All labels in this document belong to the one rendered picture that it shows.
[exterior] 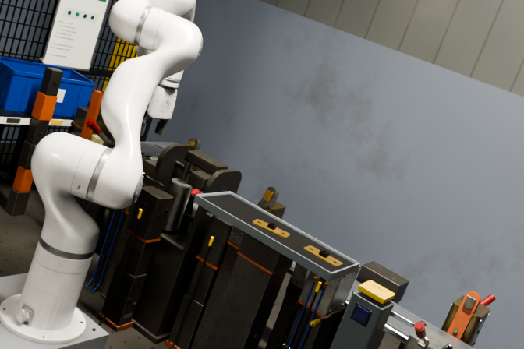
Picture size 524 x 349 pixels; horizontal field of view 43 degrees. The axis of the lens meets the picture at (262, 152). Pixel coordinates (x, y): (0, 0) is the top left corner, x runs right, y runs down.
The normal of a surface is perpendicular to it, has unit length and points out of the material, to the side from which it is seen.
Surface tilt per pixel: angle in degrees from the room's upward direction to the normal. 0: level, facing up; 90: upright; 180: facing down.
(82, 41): 90
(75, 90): 90
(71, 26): 90
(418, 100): 90
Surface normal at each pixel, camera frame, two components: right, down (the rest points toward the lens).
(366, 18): -0.55, 0.00
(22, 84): 0.70, 0.39
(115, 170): 0.22, -0.32
